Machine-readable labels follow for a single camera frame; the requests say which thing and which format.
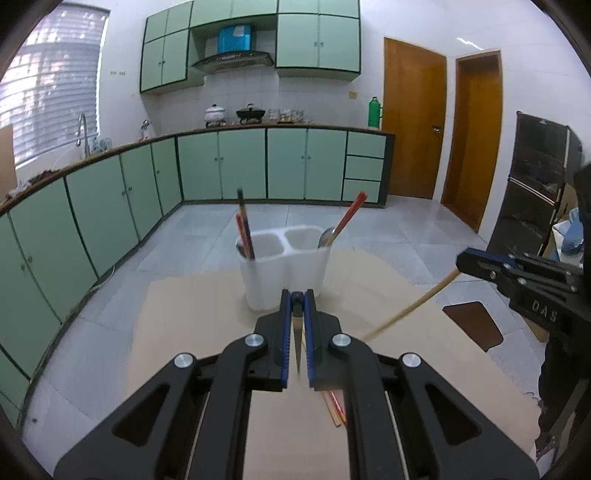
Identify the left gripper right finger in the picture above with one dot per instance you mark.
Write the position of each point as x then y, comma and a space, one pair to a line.
405, 420

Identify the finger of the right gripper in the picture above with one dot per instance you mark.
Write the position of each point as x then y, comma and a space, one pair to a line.
475, 265

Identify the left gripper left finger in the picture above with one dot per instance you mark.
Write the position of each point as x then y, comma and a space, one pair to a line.
190, 419

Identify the black chopstick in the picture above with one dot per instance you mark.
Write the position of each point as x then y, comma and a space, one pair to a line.
242, 210

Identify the green lower kitchen cabinets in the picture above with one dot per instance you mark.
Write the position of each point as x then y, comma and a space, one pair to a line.
60, 236

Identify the green kitchen cabinets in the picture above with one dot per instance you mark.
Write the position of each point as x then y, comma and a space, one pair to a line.
60, 236
304, 38

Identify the green upper kitchen cabinets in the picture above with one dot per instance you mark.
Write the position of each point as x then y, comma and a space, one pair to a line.
304, 38

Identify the brown wooden stool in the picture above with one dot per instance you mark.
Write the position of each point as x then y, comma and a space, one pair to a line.
476, 322

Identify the wooden chopstick red band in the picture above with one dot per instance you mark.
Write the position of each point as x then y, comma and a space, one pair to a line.
338, 408

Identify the plain wooden chopstick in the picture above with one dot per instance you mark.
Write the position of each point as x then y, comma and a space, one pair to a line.
331, 409

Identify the black shelf unit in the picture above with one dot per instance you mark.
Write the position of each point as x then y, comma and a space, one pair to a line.
546, 155

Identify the wooden door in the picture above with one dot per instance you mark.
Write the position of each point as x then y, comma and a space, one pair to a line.
415, 93
476, 136

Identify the metal spoon in holder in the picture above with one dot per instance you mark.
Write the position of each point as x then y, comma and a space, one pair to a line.
326, 235

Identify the black spoon in holder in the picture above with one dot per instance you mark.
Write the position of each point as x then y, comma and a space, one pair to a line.
241, 251

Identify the white double utensil holder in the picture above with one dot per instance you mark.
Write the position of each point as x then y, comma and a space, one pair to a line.
286, 258

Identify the green thermos bottle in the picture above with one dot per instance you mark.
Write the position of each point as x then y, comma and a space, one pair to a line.
374, 113

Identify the black wok on stove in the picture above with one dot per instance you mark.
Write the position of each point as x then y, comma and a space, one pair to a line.
250, 114

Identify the metal kettle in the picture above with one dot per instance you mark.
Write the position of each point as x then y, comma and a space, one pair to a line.
145, 130

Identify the white cooking pot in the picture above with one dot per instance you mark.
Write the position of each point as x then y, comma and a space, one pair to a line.
215, 116

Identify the cardboard sheet with packaging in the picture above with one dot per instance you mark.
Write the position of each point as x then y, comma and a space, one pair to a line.
8, 179

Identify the chrome sink faucet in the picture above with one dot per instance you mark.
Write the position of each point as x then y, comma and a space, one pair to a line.
82, 136

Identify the black range hood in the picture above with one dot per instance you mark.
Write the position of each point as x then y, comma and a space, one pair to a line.
233, 60

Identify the blue box above hood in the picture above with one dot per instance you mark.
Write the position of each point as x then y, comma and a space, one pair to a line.
236, 38

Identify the window blinds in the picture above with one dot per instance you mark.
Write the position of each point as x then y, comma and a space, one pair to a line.
49, 94

